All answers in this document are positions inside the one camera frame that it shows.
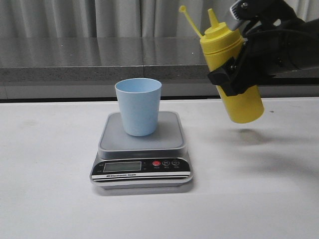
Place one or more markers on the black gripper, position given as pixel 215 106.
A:
pixel 277 42

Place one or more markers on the yellow squeeze bottle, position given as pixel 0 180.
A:
pixel 221 45

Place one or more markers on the light blue plastic cup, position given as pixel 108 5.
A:
pixel 139 101

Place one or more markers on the silver digital kitchen scale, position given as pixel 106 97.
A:
pixel 160 159

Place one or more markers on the grey stone counter ledge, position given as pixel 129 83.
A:
pixel 172 60

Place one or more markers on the grey pleated curtain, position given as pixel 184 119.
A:
pixel 105 18

